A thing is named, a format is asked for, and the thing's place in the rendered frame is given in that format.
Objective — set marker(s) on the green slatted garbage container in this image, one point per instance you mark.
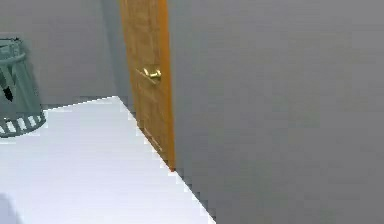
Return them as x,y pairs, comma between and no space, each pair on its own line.
20,86

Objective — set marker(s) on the brown wooden room door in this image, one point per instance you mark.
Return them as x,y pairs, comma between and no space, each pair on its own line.
146,40

